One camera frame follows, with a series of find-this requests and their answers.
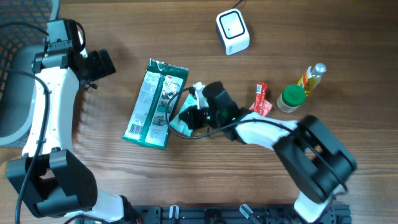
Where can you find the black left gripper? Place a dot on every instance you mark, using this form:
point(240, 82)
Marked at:
point(99, 71)

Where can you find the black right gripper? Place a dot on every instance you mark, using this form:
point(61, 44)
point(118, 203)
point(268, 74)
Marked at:
point(193, 122)

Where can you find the teal wipes packet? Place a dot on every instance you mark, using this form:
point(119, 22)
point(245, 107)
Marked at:
point(180, 125)

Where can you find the green glove package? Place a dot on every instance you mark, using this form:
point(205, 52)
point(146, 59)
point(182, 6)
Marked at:
point(155, 102)

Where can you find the red small carton box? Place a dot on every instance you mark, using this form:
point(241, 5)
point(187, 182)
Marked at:
point(265, 109)

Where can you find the red toothpaste tube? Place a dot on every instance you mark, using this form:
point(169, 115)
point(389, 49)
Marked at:
point(261, 89)

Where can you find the green lid jar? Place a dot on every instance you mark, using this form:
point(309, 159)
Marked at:
point(291, 98)

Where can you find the yellow oil bottle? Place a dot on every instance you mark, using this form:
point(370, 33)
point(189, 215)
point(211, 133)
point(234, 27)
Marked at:
point(312, 77)

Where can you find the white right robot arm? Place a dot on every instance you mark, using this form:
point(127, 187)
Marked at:
point(317, 162)

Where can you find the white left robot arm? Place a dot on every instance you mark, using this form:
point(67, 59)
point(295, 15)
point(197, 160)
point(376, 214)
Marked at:
point(49, 179)

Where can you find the white barcode scanner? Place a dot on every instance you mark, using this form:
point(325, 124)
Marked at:
point(232, 31)

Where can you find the black mounting rail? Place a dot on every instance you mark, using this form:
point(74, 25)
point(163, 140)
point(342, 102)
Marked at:
point(279, 214)

